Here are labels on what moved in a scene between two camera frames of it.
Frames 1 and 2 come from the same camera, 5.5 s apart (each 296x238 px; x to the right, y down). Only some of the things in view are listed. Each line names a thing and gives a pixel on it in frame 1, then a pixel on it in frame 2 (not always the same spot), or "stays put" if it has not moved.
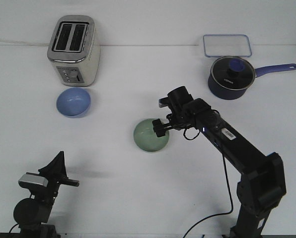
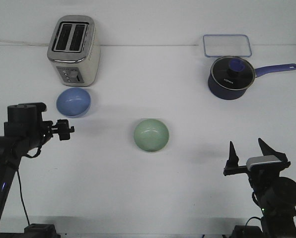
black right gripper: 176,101 to 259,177
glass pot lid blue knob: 233,73 stays put
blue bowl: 73,102 stays put
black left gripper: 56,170 to 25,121
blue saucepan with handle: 230,77 stays put
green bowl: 145,137 stays put
